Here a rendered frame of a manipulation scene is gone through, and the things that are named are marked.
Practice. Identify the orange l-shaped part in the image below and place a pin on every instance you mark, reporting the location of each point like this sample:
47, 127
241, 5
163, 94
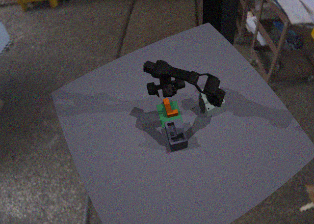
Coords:
169, 111

